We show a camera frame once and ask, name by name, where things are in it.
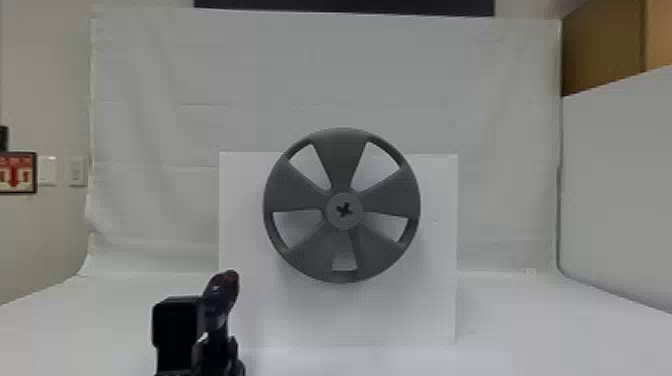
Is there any drill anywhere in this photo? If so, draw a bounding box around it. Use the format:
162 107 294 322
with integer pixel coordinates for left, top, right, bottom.
195 269 247 376

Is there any grey wheel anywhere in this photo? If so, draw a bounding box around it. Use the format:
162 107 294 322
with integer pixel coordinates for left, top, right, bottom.
262 126 422 285

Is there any white panel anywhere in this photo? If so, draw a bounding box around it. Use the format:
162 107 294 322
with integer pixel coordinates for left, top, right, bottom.
218 151 460 346
557 65 672 315

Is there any cardboard box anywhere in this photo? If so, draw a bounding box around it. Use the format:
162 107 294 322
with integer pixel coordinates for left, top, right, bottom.
561 0 672 97

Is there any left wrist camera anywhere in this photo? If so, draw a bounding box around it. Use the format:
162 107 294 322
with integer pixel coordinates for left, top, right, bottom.
151 295 207 376

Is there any white wall switch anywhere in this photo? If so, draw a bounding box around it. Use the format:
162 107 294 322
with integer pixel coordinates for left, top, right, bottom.
37 154 58 187
68 155 88 188

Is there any red wall sign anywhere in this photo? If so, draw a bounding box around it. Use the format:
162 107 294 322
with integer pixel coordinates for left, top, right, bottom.
0 151 38 195

